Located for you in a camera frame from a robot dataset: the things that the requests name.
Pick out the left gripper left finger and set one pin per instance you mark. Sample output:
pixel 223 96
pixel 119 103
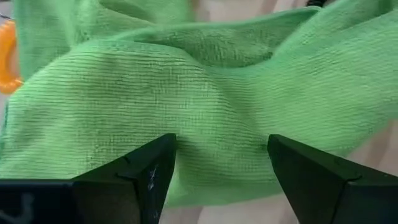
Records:
pixel 93 199

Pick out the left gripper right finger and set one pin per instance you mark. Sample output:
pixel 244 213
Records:
pixel 326 186

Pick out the green microfibre cloth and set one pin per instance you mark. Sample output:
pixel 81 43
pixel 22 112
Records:
pixel 199 93

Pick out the orange coil hair band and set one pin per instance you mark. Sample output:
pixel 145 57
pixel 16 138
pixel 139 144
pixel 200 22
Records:
pixel 7 62

